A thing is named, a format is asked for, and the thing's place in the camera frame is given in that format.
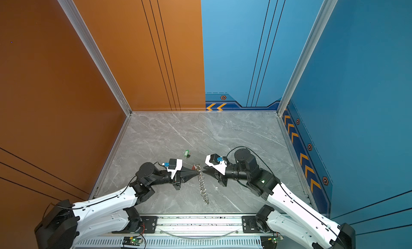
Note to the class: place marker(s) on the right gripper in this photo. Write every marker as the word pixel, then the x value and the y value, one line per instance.
pixel 220 177

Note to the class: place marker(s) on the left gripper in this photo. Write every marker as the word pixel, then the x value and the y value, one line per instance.
pixel 183 174

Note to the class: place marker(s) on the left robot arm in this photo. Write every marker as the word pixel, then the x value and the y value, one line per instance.
pixel 68 224

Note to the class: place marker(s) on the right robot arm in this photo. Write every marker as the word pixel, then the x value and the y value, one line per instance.
pixel 284 212

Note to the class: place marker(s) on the green circuit board left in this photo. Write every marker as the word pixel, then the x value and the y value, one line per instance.
pixel 132 241

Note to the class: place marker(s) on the green circuit board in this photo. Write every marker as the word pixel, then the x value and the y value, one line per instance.
pixel 132 241
pixel 270 242

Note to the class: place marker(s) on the green circuit board right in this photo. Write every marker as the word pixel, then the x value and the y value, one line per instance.
pixel 270 242

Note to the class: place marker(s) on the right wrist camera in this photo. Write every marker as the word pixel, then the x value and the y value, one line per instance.
pixel 216 162

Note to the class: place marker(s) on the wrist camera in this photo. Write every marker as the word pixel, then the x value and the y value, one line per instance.
pixel 173 166
pixel 216 162

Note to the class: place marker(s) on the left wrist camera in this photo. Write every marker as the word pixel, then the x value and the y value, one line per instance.
pixel 173 166

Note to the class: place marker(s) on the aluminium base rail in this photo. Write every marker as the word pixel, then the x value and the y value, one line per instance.
pixel 186 231

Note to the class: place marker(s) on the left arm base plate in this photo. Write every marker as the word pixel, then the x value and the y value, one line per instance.
pixel 143 225

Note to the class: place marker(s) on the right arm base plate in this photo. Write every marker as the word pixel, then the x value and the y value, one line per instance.
pixel 250 226

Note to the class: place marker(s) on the aluminium corner post left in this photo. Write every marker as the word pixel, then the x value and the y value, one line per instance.
pixel 91 46

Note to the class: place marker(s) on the aluminium corner post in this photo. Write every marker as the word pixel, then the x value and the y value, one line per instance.
pixel 91 46
pixel 315 34

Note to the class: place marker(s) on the aluminium corner post right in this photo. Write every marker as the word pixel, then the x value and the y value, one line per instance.
pixel 315 34

